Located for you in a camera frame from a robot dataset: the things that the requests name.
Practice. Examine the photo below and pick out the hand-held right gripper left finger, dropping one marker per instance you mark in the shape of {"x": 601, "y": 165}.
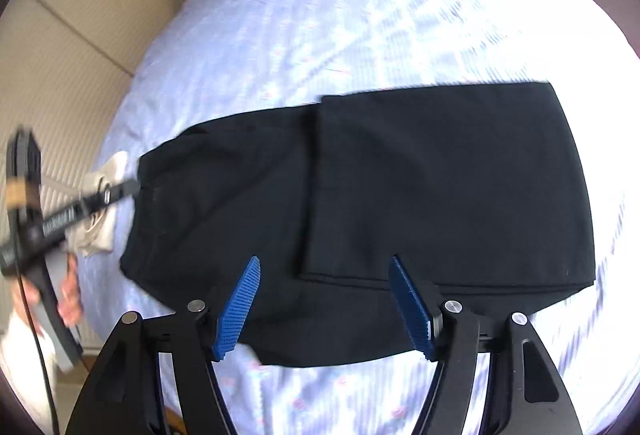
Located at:
{"x": 240, "y": 305}

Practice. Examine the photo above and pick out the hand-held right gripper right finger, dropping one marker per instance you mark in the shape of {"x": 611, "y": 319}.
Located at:
{"x": 412, "y": 310}

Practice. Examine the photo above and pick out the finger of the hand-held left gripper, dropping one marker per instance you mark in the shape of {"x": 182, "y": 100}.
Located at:
{"x": 112, "y": 197}

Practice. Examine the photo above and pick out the black pants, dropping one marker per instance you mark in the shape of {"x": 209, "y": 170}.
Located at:
{"x": 400, "y": 190}

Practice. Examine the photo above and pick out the person's left hand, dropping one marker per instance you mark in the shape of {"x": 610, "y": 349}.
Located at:
{"x": 70, "y": 290}

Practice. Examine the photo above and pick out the folded beige garment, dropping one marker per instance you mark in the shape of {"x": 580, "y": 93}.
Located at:
{"x": 107, "y": 222}

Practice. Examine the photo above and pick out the bed with blue patterned sheet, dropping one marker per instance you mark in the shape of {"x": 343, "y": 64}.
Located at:
{"x": 350, "y": 15}

